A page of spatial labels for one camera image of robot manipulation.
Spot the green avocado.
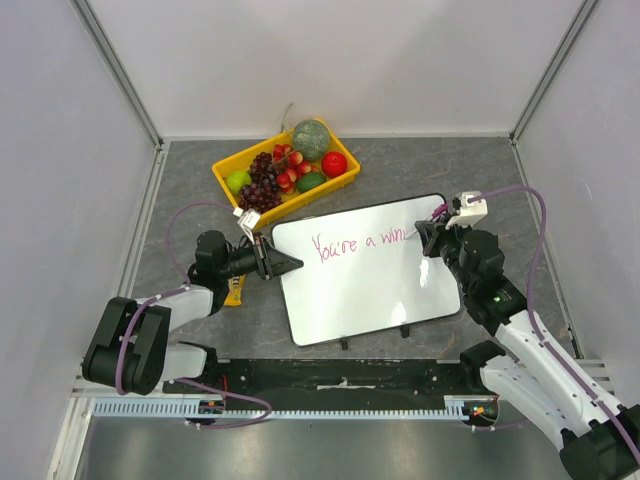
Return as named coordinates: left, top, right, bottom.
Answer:
left=296, top=172, right=326, bottom=194

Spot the yellow candy packet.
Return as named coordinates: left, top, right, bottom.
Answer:
left=224, top=275, right=246, bottom=307

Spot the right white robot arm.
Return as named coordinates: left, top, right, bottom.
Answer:
left=415, top=220, right=639, bottom=479

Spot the red peach slices cluster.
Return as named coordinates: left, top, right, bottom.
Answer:
left=270, top=144, right=320, bottom=194

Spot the green lime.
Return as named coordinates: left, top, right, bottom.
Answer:
left=225, top=170, right=252, bottom=195

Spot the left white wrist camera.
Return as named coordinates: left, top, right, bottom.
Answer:
left=233, top=207, right=261, bottom=243

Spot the purple cable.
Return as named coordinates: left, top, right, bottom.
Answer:
left=114, top=200, right=274, bottom=431
left=472, top=184, right=640, bottom=464

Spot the right aluminium frame post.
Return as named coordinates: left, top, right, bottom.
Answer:
left=509, top=0, right=601, bottom=144

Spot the green netted melon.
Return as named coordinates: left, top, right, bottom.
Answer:
left=292, top=119, right=330, bottom=162

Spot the aluminium frame post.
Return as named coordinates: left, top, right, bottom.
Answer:
left=70, top=0, right=164, bottom=150
left=509, top=0, right=601, bottom=144

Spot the red apple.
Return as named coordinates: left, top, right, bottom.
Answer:
left=321, top=151, right=348, bottom=178

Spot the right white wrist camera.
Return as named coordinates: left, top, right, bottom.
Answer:
left=445, top=191, right=488, bottom=230

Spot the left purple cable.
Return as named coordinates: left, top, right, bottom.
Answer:
left=114, top=200, right=274, bottom=431

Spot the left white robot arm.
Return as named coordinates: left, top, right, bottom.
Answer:
left=82, top=230, right=304, bottom=395

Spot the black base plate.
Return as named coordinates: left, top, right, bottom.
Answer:
left=162, top=357, right=520, bottom=412

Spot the left aluminium frame post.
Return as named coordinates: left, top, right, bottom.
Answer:
left=70, top=0, right=164, bottom=150

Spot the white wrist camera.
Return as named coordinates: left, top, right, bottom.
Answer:
left=445, top=191, right=488, bottom=230
left=233, top=207, right=261, bottom=243

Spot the yellow plastic tray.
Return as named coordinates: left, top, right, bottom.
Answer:
left=211, top=118, right=361, bottom=228

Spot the white marker with pink cap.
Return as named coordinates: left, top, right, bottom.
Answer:
left=405, top=203, right=448, bottom=240

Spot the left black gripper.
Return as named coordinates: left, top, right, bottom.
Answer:
left=219, top=232, right=302, bottom=281

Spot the white slotted cable duct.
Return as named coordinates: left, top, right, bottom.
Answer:
left=92, top=396, right=469, bottom=421

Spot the white whiteboard black frame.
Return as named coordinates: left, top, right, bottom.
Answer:
left=271, top=194, right=461, bottom=347

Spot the dark purple grape bunch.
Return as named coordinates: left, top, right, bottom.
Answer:
left=238, top=152, right=282, bottom=214

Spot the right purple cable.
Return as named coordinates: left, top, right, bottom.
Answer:
left=472, top=184, right=640, bottom=464

